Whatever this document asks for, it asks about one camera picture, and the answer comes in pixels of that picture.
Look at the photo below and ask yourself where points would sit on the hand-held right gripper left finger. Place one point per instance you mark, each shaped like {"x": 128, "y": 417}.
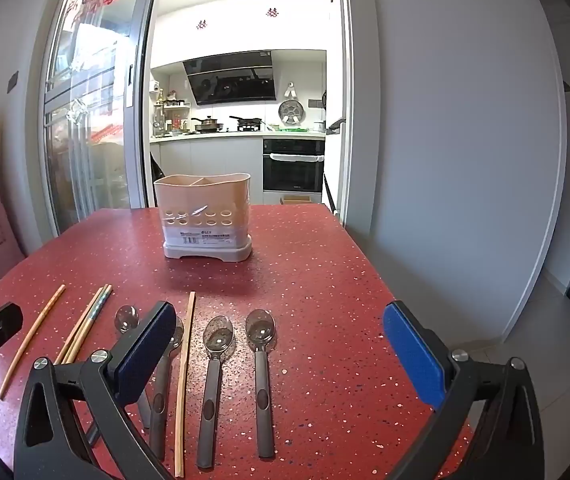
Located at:
{"x": 147, "y": 355}

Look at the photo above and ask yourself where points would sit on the black range hood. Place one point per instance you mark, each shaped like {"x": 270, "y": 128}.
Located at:
{"x": 235, "y": 80}

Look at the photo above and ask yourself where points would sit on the sliding glass door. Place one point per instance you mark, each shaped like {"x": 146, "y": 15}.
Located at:
{"x": 90, "y": 110}

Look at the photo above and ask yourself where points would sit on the white refrigerator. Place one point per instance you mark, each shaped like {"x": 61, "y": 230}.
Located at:
{"x": 337, "y": 60}

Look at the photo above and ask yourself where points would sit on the white hanging wall hook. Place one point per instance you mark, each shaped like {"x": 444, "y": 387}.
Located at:
{"x": 290, "y": 91}

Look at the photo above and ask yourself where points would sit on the black frying pan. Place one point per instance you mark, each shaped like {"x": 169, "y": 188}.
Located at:
{"x": 246, "y": 122}

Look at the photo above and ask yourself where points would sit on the round metal steamer rack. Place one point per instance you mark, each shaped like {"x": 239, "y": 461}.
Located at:
{"x": 291, "y": 112}

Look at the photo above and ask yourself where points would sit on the blue patterned wooden chopstick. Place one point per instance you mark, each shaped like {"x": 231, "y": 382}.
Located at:
{"x": 97, "y": 307}

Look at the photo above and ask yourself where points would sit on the beige plastic utensil holder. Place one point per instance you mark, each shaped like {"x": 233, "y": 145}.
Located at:
{"x": 200, "y": 215}

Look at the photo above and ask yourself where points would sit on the green cutting board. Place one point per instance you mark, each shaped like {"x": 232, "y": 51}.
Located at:
{"x": 294, "y": 129}

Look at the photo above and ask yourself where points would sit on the plain wooden chopstick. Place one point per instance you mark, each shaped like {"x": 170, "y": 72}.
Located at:
{"x": 185, "y": 370}
{"x": 32, "y": 342}
{"x": 81, "y": 327}

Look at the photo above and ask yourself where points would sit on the lidded cooking pot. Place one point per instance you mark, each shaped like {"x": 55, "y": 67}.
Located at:
{"x": 207, "y": 124}

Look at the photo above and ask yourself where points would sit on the clear door hook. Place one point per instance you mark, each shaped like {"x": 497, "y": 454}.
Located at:
{"x": 77, "y": 111}

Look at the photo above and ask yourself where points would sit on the dark wall switch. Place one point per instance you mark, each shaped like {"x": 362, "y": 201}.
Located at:
{"x": 12, "y": 82}

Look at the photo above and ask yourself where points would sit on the spice rack with bottles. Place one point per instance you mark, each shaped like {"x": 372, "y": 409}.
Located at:
{"x": 167, "y": 117}

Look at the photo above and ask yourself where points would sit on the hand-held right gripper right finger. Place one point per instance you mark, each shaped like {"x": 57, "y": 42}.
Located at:
{"x": 415, "y": 355}

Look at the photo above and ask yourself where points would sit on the white kitchen counter cabinet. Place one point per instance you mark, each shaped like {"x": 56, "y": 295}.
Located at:
{"x": 205, "y": 165}

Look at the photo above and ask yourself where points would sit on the red paper cabinet decoration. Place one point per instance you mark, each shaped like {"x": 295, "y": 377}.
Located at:
{"x": 202, "y": 24}
{"x": 271, "y": 12}

